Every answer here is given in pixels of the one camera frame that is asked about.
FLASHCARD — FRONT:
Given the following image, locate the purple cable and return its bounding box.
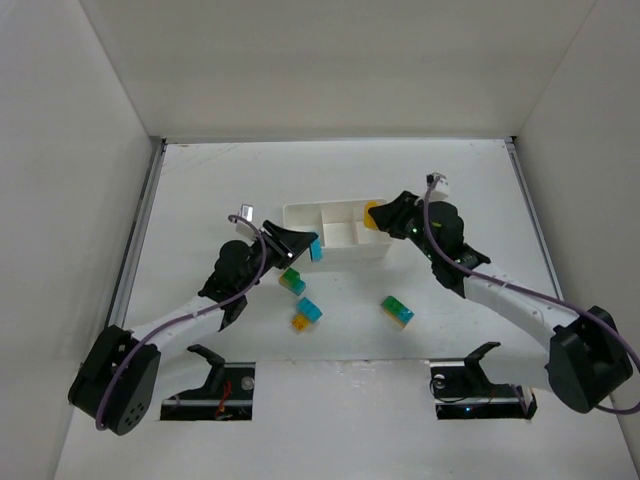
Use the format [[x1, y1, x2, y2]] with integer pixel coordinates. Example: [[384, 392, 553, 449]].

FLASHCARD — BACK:
[[94, 213, 267, 432], [422, 174, 640, 414]]

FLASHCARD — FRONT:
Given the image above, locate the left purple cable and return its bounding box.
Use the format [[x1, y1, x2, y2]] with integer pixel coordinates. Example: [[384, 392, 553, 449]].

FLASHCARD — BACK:
[[94, 213, 267, 432]]

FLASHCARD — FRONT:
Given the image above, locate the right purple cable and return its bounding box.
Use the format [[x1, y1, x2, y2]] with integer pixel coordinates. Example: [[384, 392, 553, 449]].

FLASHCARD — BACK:
[[422, 174, 640, 414]]

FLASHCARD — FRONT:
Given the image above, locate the blue long lego brick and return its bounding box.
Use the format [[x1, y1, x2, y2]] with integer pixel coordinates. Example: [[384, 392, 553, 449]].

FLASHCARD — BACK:
[[309, 237, 324, 263]]

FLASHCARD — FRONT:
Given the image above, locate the yellow round lego piece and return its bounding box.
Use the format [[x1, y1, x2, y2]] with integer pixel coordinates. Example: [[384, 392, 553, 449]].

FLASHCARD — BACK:
[[363, 201, 381, 231]]

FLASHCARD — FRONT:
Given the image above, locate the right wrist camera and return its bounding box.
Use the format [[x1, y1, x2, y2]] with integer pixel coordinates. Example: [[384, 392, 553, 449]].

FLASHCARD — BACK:
[[426, 172, 450, 202]]

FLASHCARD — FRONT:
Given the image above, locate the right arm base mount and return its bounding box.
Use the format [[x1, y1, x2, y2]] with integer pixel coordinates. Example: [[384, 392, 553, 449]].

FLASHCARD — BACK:
[[429, 342, 538, 421]]

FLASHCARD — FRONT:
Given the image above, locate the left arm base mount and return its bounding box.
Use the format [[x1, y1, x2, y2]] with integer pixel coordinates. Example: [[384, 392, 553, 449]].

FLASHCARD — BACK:
[[159, 344, 256, 422]]

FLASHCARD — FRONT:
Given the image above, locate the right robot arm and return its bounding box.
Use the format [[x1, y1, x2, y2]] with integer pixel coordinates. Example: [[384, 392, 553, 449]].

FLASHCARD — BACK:
[[364, 191, 639, 414]]

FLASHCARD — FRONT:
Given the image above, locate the orange lego brick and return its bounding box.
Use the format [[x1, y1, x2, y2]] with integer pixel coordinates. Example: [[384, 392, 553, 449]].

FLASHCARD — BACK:
[[291, 314, 313, 333]]

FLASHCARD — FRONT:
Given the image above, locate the white divided container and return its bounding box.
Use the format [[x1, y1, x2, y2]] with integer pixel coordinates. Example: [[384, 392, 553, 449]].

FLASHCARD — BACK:
[[283, 199, 392, 264]]

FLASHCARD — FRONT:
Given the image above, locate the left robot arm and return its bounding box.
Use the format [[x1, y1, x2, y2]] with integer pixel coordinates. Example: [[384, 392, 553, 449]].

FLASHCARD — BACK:
[[67, 221, 319, 436]]

